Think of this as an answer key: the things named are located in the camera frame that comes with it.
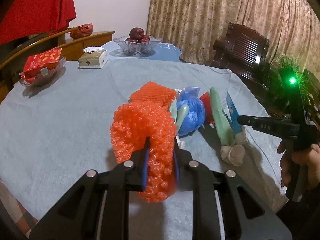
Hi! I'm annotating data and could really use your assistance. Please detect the green foam sleeve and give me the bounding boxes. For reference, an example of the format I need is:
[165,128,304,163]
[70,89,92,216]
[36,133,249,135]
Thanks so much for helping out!
[169,99,189,132]
[209,87,245,167]

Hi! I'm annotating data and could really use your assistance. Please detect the blue white toothpaste tube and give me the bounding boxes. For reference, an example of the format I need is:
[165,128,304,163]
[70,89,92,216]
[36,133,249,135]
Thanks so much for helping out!
[226,92,248,145]

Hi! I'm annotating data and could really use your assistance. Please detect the red plastic bag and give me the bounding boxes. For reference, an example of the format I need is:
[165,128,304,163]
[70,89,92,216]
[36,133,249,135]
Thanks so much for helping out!
[200,91,214,124]

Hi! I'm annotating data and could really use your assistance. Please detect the orange foam fruit net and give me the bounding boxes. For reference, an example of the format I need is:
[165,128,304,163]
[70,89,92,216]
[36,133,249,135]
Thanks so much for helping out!
[129,82,176,107]

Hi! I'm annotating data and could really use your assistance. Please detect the person's right hand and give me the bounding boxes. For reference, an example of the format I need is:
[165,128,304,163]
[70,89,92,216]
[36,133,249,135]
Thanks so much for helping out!
[277,141,320,190]

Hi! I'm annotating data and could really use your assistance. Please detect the green potted plant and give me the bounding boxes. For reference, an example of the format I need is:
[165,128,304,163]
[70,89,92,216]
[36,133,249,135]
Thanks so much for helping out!
[276,55,319,119]

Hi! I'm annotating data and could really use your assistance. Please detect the blue plastic bag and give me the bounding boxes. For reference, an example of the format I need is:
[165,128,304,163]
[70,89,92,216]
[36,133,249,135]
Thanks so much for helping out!
[176,86,206,137]

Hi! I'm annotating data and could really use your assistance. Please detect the light blue tablecloth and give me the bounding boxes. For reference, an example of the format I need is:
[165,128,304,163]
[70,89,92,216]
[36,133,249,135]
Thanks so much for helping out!
[1,59,287,239]

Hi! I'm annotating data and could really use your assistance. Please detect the dark wooden armchair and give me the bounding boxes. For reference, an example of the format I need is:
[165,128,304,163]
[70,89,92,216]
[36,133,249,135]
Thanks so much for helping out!
[211,22,281,98]

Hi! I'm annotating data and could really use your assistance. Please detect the blue side table cover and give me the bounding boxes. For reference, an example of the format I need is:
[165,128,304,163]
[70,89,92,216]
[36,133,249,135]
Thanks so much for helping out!
[102,41,182,62]

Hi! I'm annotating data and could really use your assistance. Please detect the tissue box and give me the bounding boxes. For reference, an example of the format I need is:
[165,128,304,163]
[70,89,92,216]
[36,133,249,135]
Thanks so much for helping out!
[78,47,108,69]

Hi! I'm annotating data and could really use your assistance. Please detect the glass fruit bowl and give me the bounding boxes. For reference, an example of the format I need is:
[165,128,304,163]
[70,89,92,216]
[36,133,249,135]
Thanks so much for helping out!
[113,36,162,56]

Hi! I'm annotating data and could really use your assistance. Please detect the wooden curved cabinet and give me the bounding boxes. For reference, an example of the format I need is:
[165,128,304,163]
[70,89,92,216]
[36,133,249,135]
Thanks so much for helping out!
[0,28,116,103]

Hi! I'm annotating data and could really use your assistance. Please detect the clear plastic snack tray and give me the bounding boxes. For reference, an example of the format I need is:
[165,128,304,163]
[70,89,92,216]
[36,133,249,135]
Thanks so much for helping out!
[19,57,66,87]

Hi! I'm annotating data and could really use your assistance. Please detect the dark red apples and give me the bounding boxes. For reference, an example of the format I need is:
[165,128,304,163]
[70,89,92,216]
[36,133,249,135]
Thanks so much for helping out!
[125,27,150,43]

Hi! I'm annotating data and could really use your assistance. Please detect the red snack packet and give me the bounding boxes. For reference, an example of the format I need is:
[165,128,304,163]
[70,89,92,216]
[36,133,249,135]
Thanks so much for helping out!
[22,48,62,78]

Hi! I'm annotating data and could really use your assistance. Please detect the beige patterned curtain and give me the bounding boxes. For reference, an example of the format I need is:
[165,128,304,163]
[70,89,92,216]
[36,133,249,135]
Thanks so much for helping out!
[147,0,319,76]

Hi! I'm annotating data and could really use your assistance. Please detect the red cloth cover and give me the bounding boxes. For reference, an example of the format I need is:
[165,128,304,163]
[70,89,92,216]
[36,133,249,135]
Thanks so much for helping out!
[1,0,76,44]

